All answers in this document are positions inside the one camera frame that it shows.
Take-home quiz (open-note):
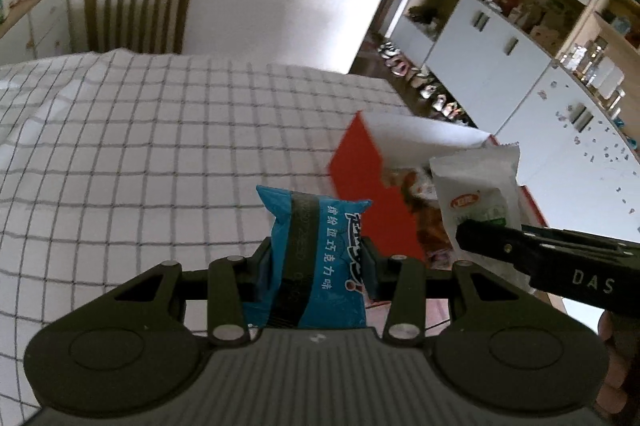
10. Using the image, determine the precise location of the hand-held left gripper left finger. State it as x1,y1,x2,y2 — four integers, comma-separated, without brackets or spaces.
112,238,275,347

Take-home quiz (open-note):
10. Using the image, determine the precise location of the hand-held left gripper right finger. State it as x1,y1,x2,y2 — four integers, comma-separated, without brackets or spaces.
360,237,516,347

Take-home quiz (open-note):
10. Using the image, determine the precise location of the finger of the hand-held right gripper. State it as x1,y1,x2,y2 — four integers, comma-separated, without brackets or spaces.
455,221,538,279

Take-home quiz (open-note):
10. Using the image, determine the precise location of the blue snack packet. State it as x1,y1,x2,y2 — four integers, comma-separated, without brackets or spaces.
256,185,373,332

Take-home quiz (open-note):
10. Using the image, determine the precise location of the white green-label snack packet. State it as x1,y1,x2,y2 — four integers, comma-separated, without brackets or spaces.
428,143,532,293

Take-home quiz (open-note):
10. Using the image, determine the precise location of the white orange snack packet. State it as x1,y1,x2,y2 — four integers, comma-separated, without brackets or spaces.
381,166,458,267

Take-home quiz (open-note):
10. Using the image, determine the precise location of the red cardboard box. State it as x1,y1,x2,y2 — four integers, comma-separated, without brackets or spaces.
327,110,549,307

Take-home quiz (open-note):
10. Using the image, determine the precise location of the person's right hand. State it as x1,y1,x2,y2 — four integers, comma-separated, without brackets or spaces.
596,310,640,426

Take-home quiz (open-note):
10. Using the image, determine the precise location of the white checked tablecloth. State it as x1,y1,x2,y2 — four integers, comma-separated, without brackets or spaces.
0,48,416,407

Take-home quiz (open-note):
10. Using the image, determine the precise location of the row of shoes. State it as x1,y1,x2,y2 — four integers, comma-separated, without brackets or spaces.
377,43,473,124

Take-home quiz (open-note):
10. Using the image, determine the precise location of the row of glass jars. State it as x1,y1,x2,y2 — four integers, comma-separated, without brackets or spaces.
557,40,628,119

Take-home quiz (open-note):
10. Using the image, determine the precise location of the wooden white sideboard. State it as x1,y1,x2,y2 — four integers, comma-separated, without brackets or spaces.
0,0,71,66

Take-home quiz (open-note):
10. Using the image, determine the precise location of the white wall cabinet unit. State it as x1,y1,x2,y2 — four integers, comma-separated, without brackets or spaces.
350,0,640,227

